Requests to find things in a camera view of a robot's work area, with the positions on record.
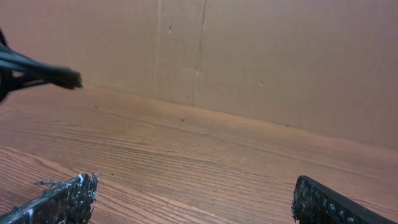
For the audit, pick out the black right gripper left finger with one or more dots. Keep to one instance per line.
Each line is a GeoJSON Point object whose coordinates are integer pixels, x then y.
{"type": "Point", "coordinates": [63, 202]}

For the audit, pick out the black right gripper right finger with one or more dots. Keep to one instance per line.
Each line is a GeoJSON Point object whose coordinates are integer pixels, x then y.
{"type": "Point", "coordinates": [315, 203]}

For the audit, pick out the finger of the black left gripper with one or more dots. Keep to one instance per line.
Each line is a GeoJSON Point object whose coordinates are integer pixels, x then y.
{"type": "Point", "coordinates": [19, 72]}

